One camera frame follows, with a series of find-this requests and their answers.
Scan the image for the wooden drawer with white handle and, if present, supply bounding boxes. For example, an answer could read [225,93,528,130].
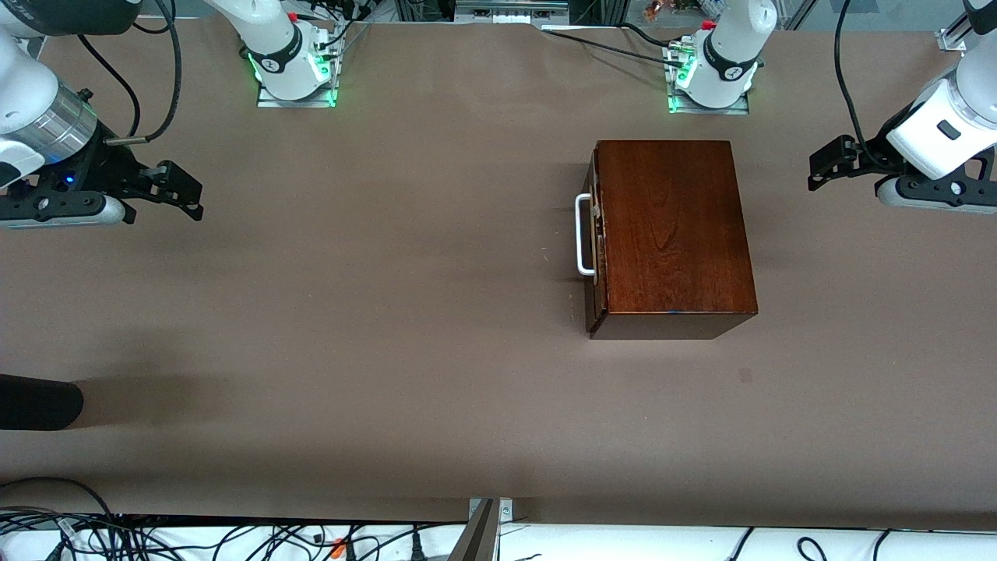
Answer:
[575,148,608,332]

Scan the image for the aluminium corner extrusion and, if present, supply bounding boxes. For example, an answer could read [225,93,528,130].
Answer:
[937,16,974,54]

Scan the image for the dark brown wooden cabinet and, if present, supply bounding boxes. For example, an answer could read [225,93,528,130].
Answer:
[584,140,759,340]

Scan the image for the black rounded object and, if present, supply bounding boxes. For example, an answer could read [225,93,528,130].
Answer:
[0,374,84,431]

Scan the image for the white bench strip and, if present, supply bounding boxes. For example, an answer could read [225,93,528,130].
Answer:
[0,520,997,561]

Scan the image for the long black arm cable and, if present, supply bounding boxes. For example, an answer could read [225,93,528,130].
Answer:
[835,0,893,168]

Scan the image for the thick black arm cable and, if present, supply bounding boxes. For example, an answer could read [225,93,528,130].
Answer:
[104,0,184,147]

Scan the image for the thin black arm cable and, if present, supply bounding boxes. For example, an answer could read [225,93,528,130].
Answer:
[78,33,143,137]

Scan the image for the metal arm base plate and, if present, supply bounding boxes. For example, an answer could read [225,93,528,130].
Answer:
[257,74,337,108]
[668,74,750,116]

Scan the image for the curved black table cable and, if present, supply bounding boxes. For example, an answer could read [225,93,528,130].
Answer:
[619,22,678,49]

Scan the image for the straight black table cable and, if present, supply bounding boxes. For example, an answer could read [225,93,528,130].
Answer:
[543,30,682,68]

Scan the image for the tangled black cables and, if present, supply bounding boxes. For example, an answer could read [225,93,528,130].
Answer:
[0,477,468,561]

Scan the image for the grey metal bracket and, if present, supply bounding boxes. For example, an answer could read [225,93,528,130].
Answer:
[454,0,571,24]

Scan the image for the aluminium profile post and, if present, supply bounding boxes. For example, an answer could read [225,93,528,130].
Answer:
[450,497,515,561]

